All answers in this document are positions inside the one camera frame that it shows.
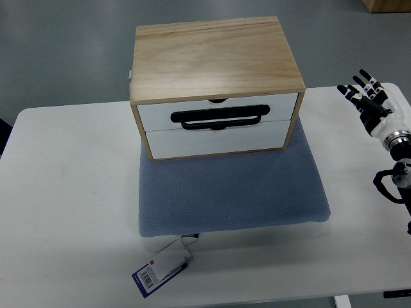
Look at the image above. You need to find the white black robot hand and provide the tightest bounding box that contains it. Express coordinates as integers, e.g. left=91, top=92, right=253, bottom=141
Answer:
left=337, top=69, right=410, bottom=142

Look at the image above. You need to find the white top drawer black handle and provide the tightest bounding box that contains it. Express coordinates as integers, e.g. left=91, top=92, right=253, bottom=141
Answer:
left=137, top=93, right=297, bottom=132

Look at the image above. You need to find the wooden drawer cabinet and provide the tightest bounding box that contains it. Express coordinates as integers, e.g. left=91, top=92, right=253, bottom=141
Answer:
left=130, top=17, right=306, bottom=160

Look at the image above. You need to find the white bottom drawer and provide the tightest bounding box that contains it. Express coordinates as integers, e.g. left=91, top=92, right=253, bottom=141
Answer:
left=146, top=121, right=290, bottom=159

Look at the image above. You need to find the cardboard box in background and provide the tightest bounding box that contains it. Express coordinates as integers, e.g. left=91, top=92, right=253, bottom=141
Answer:
left=362, top=0, right=410, bottom=13

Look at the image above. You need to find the blue mesh cushion mat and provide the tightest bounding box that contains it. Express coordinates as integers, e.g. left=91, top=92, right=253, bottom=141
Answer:
left=138, top=123, right=331, bottom=237

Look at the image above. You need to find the black table controller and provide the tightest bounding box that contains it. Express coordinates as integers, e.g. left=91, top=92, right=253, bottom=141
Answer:
left=383, top=289, right=411, bottom=299

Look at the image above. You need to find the white table leg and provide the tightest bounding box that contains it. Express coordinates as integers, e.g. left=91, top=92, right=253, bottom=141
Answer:
left=333, top=295, right=352, bottom=308

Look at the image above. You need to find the white blue product tag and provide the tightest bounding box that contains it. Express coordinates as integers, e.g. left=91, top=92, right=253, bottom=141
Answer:
left=132, top=239, right=192, bottom=298

